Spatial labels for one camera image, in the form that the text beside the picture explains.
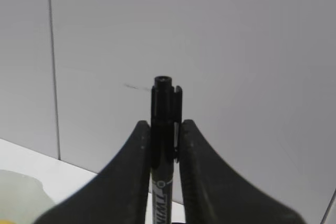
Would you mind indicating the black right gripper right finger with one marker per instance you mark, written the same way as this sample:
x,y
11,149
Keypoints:
x,y
213,192

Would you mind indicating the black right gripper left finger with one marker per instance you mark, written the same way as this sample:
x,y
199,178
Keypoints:
x,y
118,194

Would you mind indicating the black marker pen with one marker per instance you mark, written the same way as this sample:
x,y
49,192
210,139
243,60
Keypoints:
x,y
166,117

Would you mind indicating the yellow mango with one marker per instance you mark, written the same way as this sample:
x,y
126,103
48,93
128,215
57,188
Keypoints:
x,y
3,221

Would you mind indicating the pale green wavy plate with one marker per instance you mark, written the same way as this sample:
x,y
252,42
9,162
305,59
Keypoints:
x,y
23,198

